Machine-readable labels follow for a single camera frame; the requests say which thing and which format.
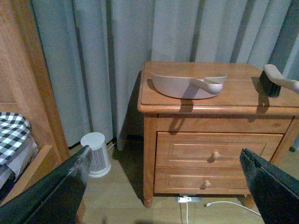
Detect upper drawer wooden knob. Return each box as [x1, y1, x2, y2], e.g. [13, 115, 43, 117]
[212, 151, 221, 161]

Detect white cylindrical air purifier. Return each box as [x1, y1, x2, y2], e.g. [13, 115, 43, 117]
[80, 132, 112, 178]

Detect wooden nightstand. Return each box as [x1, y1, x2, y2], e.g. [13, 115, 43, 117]
[137, 62, 299, 208]

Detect wooden bed frame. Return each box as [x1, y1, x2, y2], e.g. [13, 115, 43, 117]
[0, 0, 70, 202]

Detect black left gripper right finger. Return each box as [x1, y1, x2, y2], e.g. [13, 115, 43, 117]
[240, 148, 299, 224]

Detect white power strip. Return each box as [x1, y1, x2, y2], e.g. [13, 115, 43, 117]
[176, 196, 203, 203]

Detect lower drawer wooden knob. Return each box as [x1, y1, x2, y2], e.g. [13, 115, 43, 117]
[203, 180, 212, 189]

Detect beige hand brush black bristles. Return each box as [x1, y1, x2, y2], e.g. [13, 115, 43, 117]
[259, 64, 299, 98]

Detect beige plastic dustpan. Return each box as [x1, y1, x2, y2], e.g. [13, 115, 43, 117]
[151, 73, 228, 100]

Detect black white checkered bedsheet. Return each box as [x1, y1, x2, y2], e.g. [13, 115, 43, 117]
[0, 112, 31, 165]

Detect drawer wooden knob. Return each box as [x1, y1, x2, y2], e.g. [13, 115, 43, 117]
[203, 180, 212, 189]
[212, 151, 221, 161]

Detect grey-blue curtain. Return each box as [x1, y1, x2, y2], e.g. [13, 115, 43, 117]
[29, 0, 299, 147]

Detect white charging cable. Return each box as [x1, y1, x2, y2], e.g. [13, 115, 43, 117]
[185, 201, 261, 224]

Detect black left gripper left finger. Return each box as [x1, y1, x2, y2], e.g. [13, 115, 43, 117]
[0, 146, 92, 224]

